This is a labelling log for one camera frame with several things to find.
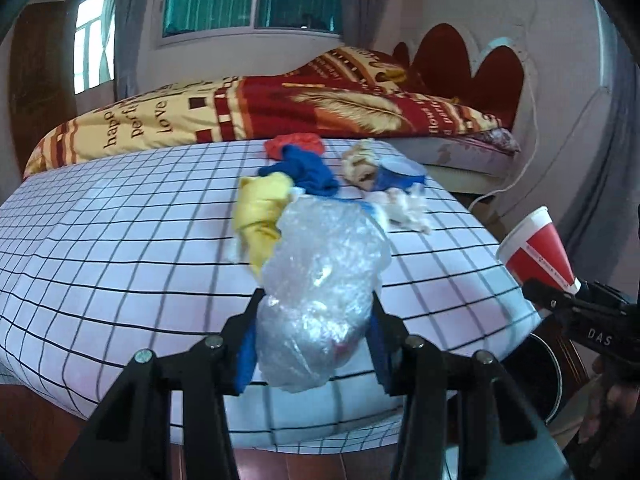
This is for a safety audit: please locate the red paper cup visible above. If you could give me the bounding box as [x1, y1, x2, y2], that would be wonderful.
[497, 206, 582, 295]

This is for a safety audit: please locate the yellow cloth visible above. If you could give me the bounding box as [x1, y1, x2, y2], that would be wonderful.
[232, 171, 293, 281]

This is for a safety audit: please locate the white paper ball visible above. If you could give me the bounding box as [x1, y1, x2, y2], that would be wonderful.
[367, 183, 432, 234]

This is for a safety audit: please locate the red yellow feather blanket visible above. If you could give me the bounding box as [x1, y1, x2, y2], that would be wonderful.
[23, 47, 501, 178]

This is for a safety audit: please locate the bed with red headboard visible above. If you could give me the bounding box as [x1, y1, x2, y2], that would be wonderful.
[23, 23, 525, 178]

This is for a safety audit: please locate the clear plastic bag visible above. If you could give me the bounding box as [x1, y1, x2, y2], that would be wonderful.
[256, 195, 392, 392]

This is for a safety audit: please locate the person right hand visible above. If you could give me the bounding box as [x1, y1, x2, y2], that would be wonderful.
[578, 356, 639, 444]

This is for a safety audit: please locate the white grid tablecloth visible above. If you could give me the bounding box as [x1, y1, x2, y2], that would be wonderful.
[0, 136, 544, 456]

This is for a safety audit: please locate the dark round trash bin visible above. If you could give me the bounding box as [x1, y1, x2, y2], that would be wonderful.
[447, 333, 563, 424]

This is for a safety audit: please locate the white cable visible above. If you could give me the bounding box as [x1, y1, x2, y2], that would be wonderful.
[466, 74, 544, 214]

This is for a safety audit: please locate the small side window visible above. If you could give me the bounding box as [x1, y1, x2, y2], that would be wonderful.
[70, 0, 115, 96]

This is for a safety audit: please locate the brown wooden wardrobe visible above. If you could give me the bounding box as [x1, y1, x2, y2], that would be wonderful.
[9, 1, 76, 169]

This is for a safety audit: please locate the beige paper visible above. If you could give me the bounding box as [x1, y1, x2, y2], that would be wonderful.
[341, 139, 380, 192]

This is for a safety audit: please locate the blue cloth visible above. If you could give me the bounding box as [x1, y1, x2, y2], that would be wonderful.
[257, 144, 340, 197]

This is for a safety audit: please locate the grey window curtain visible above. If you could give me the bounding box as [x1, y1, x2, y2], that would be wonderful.
[114, 0, 148, 100]

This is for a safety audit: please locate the red plastic bag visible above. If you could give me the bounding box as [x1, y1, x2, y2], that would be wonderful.
[264, 132, 326, 160]

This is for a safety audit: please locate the blue paper cup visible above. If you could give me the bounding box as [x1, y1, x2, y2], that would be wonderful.
[372, 155, 427, 191]

